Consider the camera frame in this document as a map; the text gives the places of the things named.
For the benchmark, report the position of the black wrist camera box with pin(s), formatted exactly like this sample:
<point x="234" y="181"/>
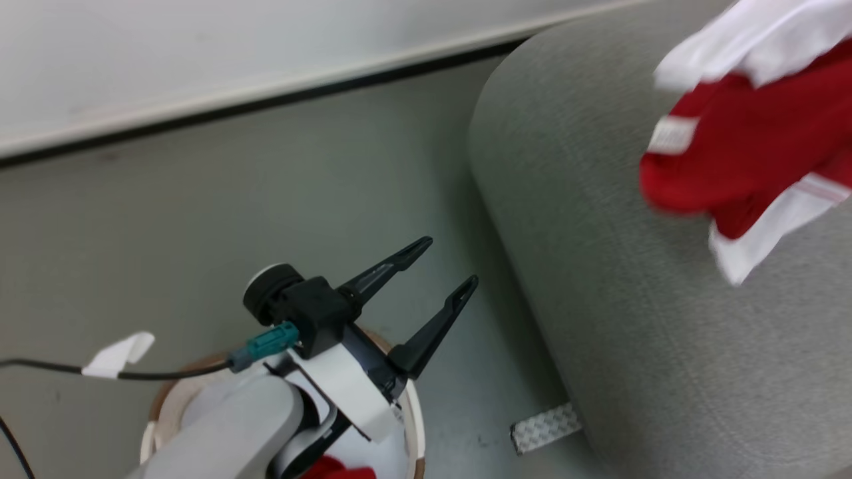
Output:
<point x="303" y="306"/>

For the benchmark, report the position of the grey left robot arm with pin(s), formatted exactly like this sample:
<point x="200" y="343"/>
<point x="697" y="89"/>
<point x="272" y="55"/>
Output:
<point x="226" y="426"/>

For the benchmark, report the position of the grey fabric sofa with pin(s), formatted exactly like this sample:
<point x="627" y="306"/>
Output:
<point x="632" y="299"/>

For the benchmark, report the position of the red garment in basket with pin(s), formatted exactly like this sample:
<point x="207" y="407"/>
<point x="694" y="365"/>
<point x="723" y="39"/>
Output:
<point x="339" y="469"/>

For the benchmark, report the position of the white round laundry basket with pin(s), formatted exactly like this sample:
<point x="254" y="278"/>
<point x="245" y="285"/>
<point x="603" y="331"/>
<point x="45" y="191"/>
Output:
<point x="416" y="426"/>

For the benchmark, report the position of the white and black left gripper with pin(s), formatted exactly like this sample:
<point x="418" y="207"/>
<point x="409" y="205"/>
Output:
<point x="349" y="386"/>

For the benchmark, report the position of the red and white garment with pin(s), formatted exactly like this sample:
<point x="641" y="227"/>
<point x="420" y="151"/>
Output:
<point x="752" y="140"/>

